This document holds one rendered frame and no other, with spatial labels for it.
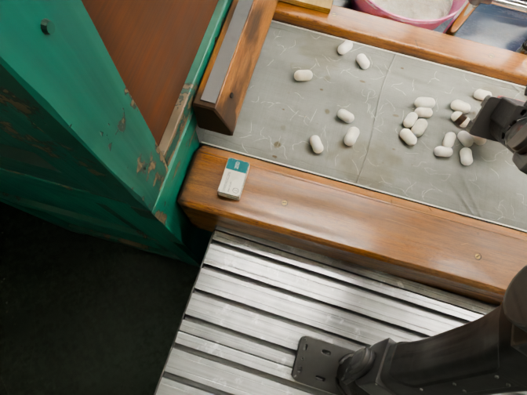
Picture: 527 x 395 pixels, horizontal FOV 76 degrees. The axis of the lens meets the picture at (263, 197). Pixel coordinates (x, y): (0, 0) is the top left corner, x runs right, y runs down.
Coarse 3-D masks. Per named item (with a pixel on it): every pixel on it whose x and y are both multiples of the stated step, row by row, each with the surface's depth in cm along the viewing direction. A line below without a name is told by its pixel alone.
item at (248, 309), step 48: (240, 240) 61; (192, 288) 58; (240, 288) 58; (288, 288) 59; (336, 288) 59; (384, 288) 60; (432, 288) 60; (192, 336) 56; (240, 336) 57; (288, 336) 56; (336, 336) 58; (384, 336) 57; (192, 384) 55; (240, 384) 54; (288, 384) 56
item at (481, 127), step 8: (488, 96) 53; (488, 104) 53; (496, 104) 53; (480, 112) 54; (488, 112) 54; (480, 120) 55; (488, 120) 55; (472, 128) 56; (480, 128) 55; (488, 128) 55; (496, 128) 53; (480, 136) 56; (488, 136) 56; (496, 136) 53; (504, 144) 51
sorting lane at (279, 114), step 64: (256, 64) 64; (320, 64) 65; (384, 64) 66; (256, 128) 60; (320, 128) 61; (384, 128) 62; (448, 128) 62; (384, 192) 58; (448, 192) 58; (512, 192) 59
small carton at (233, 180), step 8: (232, 160) 53; (240, 160) 53; (232, 168) 53; (240, 168) 53; (248, 168) 53; (224, 176) 52; (232, 176) 52; (240, 176) 52; (224, 184) 52; (232, 184) 52; (240, 184) 52; (224, 192) 51; (232, 192) 51; (240, 192) 52
